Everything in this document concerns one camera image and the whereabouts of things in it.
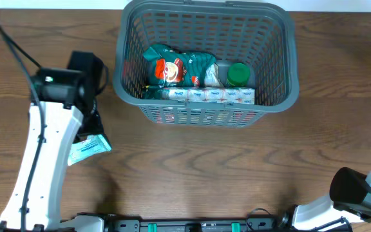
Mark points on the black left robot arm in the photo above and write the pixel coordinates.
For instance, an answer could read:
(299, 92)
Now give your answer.
(63, 111)

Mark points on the orange pasta pack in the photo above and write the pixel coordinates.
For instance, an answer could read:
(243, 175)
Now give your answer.
(197, 117)

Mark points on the white tissue pack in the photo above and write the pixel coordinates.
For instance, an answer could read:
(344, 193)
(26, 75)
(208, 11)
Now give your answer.
(210, 95)

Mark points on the grey plastic basket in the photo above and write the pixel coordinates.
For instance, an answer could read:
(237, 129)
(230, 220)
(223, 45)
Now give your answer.
(260, 35)

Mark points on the white paper pouch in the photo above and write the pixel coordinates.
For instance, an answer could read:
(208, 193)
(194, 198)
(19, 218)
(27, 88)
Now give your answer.
(211, 78)

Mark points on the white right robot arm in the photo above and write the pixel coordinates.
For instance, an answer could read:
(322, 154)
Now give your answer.
(348, 201)

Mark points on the small teal packet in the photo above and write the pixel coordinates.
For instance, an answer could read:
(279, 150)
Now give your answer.
(94, 144)

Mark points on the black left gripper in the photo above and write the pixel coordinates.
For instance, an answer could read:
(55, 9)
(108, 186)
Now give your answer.
(97, 126)

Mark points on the green lid jar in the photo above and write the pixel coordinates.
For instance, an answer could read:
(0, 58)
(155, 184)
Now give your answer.
(238, 75)

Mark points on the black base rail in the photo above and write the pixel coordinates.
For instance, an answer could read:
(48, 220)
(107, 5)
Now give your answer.
(253, 224)

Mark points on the green coffee bag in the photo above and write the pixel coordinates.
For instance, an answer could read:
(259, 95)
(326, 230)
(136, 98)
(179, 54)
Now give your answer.
(170, 68)

